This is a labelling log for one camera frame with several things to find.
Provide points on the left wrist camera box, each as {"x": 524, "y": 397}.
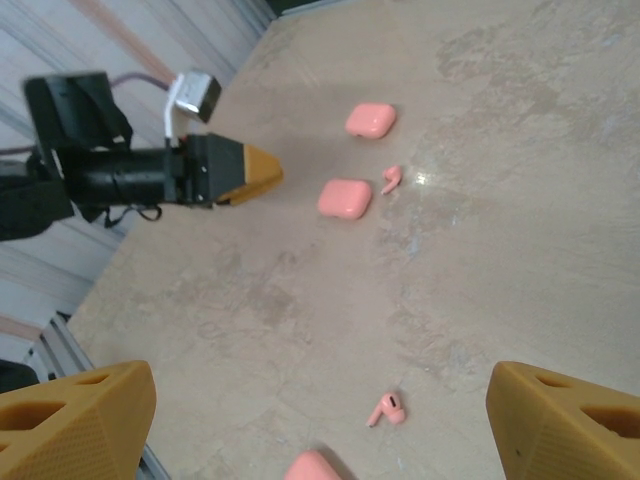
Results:
{"x": 195, "y": 95}

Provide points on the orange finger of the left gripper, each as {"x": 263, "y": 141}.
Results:
{"x": 260, "y": 167}
{"x": 245, "y": 196}

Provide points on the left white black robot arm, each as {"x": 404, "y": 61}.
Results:
{"x": 17, "y": 377}

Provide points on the pink earbud charging case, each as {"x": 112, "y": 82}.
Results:
{"x": 310, "y": 467}
{"x": 370, "y": 120}
{"x": 345, "y": 199}

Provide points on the aluminium linear track rail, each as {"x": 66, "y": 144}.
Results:
{"x": 70, "y": 350}

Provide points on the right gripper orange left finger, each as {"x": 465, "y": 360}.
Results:
{"x": 65, "y": 435}

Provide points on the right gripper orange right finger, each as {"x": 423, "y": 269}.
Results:
{"x": 565, "y": 435}

